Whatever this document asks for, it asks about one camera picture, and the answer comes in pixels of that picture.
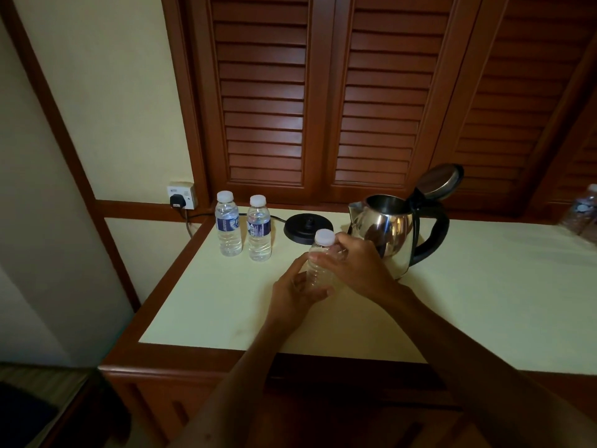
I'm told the person's left hand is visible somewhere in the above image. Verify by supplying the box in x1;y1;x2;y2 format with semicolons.
266;253;335;333

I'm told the white wall socket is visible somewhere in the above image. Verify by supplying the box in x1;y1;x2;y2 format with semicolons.
167;181;198;210

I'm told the steel electric kettle black handle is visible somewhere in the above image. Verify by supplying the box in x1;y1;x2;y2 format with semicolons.
347;163;465;281

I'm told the clear unlabeled water bottle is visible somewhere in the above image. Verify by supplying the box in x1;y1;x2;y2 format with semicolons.
305;228;347;294

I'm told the person's right hand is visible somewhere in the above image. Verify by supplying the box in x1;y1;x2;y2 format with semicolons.
307;231;412;307

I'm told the person's left forearm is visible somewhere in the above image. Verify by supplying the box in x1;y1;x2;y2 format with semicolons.
170;321;292;448

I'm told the person's right forearm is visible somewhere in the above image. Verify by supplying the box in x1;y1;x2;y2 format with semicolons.
391;286;597;448

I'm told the wooden cabinet cream top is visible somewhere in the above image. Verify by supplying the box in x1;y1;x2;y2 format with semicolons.
98;207;597;448

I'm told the low wooden side table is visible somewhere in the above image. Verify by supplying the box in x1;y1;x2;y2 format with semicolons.
0;363;101;448

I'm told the dark blue flat pad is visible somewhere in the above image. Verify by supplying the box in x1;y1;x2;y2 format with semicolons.
0;382;59;448

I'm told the black round kettle base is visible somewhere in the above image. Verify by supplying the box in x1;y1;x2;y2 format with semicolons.
283;213;335;246

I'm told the brown louvered wooden shutter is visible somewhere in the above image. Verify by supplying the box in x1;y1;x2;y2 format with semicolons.
431;0;597;213
524;88;597;220
184;0;336;203
322;0;486;203

